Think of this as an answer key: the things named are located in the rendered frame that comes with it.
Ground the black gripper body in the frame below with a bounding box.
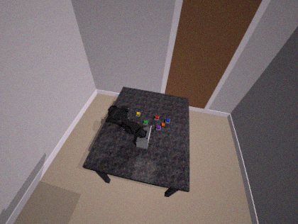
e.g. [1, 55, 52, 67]
[121, 106, 128, 118]

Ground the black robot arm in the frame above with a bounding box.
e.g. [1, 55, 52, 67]
[109, 105, 147, 138]

